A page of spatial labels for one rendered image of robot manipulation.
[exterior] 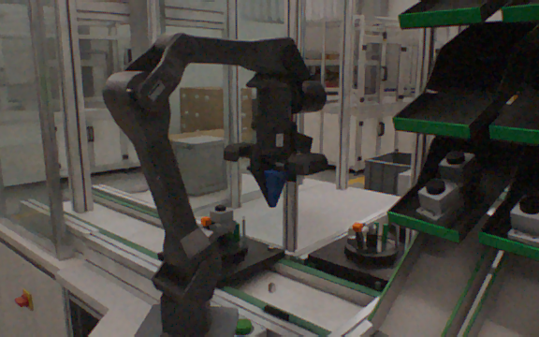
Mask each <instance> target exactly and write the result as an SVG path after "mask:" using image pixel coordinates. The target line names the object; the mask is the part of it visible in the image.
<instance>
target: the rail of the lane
mask: <svg viewBox="0 0 539 337"><path fill-rule="evenodd" d="M90 234H91V235H90ZM90 234H88V233H86V234H83V235H81V236H82V241H83V242H85V243H84V244H83V245H82V246H83V255H84V257H85V258H86V259H84V265H85V267H86V268H88V269H90V270H92V271H94V272H96V273H97V274H99V275H101V276H103V277H104V278H106V279H108V280H109V281H111V282H113V283H114V284H115V285H117V286H119V287H121V288H123V289H125V290H126V291H128V292H130V293H131V294H132V295H134V296H136V297H137V298H139V299H141V300H143V301H145V302H147V303H148V304H150V305H151V306H153V305H154V304H160V297H161V295H162V294H163V292H161V291H160V290H157V289H155V288H154V286H153V283H152V280H151V278H152V276H153V274H154V273H155V272H156V270H157V269H158V267H159V266H160V264H161V263H162V262H161V261H159V260H157V259H155V258H152V257H150V256H147V255H145V254H143V253H141V252H139V251H137V250H135V249H133V248H131V247H129V246H127V245H124V244H122V243H120V242H117V241H115V240H114V239H111V238H109V237H108V236H106V235H104V234H102V233H100V232H97V231H93V232H90ZM210 300H211V301H213V302H215V303H217V304H219V305H221V306H228V307H238V308H239V315H241V316H243V317H245V318H247V319H249V320H251V321H253V322H255V323H256V324H258V325H260V326H262V327H264V328H266V329H267V337H321V336H319V335H317V334H315V333H313V332H311V331H309V330H306V329H304V328H302V327H300V326H298V325H296V324H293V323H291V322H289V314H287V313H285V312H283V311H281V310H278V309H276V308H274V307H272V306H270V305H265V310H263V309H261V308H259V307H257V306H255V305H253V304H251V303H249V302H247V301H245V300H242V299H240V298H237V297H235V296H233V295H231V294H229V293H227V292H225V291H223V290H221V289H219V288H217V287H216V288H215V289H214V293H213V297H212V299H210Z"/></svg>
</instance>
